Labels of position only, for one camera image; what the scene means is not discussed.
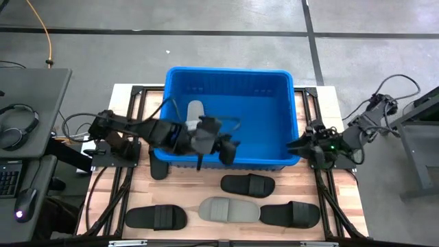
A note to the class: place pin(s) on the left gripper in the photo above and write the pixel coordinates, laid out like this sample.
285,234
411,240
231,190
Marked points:
207,137

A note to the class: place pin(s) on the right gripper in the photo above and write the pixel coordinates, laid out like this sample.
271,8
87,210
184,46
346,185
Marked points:
322,149

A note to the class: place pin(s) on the white slide sandal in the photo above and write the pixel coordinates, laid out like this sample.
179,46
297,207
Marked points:
195,109

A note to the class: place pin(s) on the blue plastic bin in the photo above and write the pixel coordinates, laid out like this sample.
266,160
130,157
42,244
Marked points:
257,116

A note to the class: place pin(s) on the black slide sandal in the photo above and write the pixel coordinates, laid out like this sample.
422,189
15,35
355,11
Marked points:
289,214
156,217
247,185
158,168

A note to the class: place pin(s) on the grey slide sandal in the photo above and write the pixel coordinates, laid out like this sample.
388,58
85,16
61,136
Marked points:
228,209

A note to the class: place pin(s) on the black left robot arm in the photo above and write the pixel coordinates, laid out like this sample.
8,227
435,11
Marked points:
137,127

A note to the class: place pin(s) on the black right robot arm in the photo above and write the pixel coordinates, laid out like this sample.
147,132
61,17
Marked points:
360,130

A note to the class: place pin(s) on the dark grey metal table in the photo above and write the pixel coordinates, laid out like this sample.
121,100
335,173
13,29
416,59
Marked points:
418,154

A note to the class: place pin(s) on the black control box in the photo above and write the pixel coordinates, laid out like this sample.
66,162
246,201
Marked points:
65,154

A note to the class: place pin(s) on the grey desk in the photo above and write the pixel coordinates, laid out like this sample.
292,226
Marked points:
41,175
34,85

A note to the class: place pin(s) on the person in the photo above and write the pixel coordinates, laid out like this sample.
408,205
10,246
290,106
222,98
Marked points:
56,219

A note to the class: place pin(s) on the black headphones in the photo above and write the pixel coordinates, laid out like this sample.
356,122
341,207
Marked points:
13,139

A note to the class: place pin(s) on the black computer mouse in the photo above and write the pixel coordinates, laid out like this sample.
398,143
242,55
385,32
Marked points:
25,206

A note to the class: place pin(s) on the black keyboard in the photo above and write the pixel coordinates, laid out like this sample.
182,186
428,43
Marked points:
8,180

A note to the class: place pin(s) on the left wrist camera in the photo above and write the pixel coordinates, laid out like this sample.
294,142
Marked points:
229,151

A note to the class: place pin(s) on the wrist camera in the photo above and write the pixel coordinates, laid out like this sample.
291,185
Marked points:
318,127
229,151

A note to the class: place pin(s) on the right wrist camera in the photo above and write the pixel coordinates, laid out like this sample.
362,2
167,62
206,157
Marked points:
318,127

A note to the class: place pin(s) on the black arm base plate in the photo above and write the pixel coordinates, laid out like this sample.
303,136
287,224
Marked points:
103,161
344,164

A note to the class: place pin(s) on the black aluminium table frame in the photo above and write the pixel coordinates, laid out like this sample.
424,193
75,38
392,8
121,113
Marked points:
136,90

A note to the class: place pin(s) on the silver metal bracket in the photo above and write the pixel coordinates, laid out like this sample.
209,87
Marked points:
127,243
319,244

